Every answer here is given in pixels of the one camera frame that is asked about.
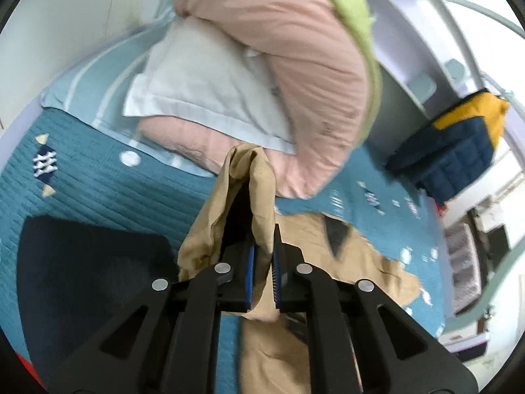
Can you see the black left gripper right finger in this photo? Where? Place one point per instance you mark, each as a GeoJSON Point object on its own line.
{"type": "Point", "coordinates": [360, 340]}

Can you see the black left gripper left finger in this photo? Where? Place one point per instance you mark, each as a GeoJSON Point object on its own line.
{"type": "Point", "coordinates": [166, 340]}

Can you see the tan padded coat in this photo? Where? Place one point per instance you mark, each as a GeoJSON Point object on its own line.
{"type": "Point", "coordinates": [272, 359]}

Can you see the dark navy garment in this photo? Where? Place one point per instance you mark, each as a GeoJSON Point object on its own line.
{"type": "Point", "coordinates": [72, 278]}

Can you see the grey patterned fabric bin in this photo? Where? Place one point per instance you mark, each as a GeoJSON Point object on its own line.
{"type": "Point", "coordinates": [465, 266]}

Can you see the black computer monitor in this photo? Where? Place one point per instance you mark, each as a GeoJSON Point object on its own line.
{"type": "Point", "coordinates": [492, 245]}

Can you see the teal quilted bedspread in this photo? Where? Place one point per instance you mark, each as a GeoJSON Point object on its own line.
{"type": "Point", "coordinates": [63, 168]}

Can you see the navy and yellow puffer jacket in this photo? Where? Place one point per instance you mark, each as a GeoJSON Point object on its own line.
{"type": "Point", "coordinates": [451, 152]}

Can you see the light blue striped sheet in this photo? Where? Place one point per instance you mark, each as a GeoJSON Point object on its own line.
{"type": "Point", "coordinates": [94, 92]}

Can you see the white pillow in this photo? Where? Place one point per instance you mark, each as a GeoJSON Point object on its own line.
{"type": "Point", "coordinates": [200, 74]}

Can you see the pink duvet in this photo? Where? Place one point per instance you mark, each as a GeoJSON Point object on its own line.
{"type": "Point", "coordinates": [321, 77]}

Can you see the lime green blanket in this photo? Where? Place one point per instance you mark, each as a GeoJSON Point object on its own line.
{"type": "Point", "coordinates": [355, 16]}

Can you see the white bunk ladder frame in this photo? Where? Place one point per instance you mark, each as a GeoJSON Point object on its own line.
{"type": "Point", "coordinates": [434, 52]}

